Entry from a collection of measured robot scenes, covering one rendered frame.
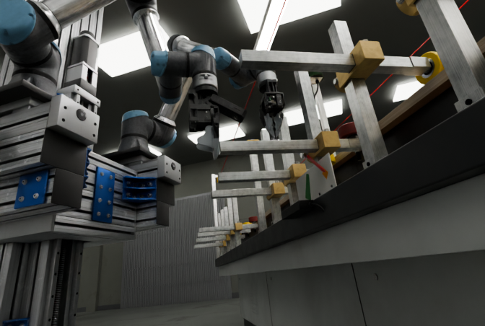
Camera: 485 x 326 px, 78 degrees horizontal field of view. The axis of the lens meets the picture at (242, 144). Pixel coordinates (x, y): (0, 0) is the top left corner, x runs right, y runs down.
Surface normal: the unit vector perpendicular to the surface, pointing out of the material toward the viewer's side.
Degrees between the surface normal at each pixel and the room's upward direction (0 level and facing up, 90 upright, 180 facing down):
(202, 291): 90
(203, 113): 90
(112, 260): 90
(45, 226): 90
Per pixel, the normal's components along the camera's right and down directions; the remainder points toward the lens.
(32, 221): -0.30, -0.35
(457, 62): -0.98, 0.02
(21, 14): 0.13, -0.32
